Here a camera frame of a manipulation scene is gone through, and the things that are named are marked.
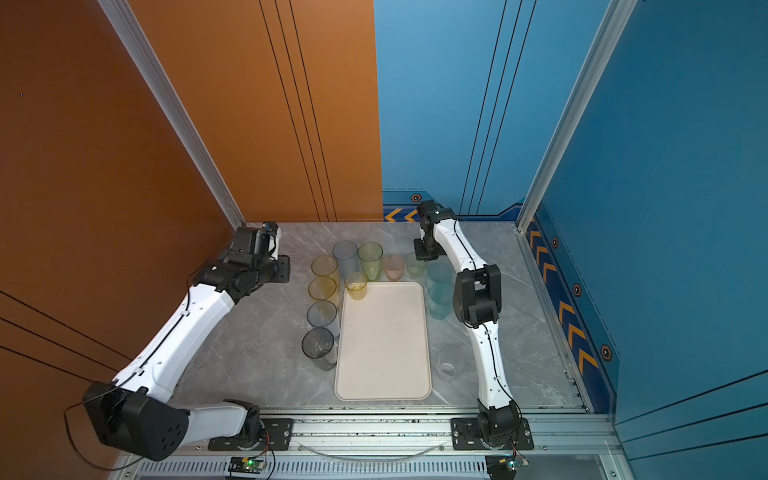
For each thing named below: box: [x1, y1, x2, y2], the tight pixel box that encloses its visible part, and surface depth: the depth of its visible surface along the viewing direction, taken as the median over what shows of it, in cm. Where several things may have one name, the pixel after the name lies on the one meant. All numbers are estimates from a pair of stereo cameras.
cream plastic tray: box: [334, 282, 433, 401], surface depth 88 cm
